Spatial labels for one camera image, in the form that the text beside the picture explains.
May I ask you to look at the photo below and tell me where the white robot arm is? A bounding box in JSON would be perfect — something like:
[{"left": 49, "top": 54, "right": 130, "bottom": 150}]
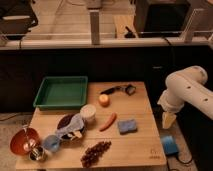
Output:
[{"left": 157, "top": 66, "right": 213, "bottom": 129}]

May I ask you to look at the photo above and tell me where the metal frame post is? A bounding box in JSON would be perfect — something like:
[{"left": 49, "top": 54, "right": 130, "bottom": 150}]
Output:
[{"left": 90, "top": 10, "right": 100, "bottom": 45}]

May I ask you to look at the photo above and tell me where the green plastic tray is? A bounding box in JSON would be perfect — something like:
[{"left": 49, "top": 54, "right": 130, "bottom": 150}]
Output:
[{"left": 33, "top": 76, "right": 88, "bottom": 110}]

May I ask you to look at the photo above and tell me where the red bowl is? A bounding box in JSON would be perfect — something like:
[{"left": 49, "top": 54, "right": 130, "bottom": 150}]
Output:
[{"left": 10, "top": 128, "right": 40, "bottom": 156}]

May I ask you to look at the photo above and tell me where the light blue cloth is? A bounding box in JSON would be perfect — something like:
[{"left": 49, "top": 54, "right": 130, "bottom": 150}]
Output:
[{"left": 54, "top": 113, "right": 86, "bottom": 140}]

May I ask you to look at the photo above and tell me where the black handled tool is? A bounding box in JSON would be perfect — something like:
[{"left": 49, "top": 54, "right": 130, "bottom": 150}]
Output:
[{"left": 102, "top": 84, "right": 136, "bottom": 96}]

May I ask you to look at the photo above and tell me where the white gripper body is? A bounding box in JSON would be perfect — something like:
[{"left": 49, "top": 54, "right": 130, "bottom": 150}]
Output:
[{"left": 157, "top": 90, "right": 184, "bottom": 113}]

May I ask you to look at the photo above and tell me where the blue small cup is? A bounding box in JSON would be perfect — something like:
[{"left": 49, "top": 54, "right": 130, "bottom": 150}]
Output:
[{"left": 42, "top": 135, "right": 60, "bottom": 152}]

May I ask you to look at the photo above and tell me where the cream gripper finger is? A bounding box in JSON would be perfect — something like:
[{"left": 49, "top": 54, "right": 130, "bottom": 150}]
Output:
[{"left": 162, "top": 112, "right": 176, "bottom": 129}]

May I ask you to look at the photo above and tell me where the white paper cup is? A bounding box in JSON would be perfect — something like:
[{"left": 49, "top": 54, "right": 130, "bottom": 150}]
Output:
[{"left": 80, "top": 104, "right": 96, "bottom": 123}]

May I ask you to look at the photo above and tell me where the black box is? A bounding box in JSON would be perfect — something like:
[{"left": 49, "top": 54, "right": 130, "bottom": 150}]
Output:
[{"left": 133, "top": 0, "right": 190, "bottom": 32}]

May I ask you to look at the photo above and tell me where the small metal cup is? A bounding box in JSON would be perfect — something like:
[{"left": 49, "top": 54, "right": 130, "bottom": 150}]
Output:
[{"left": 29, "top": 146, "right": 46, "bottom": 162}]

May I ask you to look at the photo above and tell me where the blue sponge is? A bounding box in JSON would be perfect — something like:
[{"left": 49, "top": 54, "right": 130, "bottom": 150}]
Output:
[{"left": 117, "top": 119, "right": 137, "bottom": 134}]

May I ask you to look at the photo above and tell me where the bunch of dark grapes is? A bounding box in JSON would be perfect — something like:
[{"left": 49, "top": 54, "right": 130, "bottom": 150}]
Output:
[{"left": 81, "top": 141, "right": 111, "bottom": 168}]

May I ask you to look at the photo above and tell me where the yellow red apple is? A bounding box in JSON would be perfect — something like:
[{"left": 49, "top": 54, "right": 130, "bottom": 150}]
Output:
[{"left": 98, "top": 94, "right": 110, "bottom": 107}]

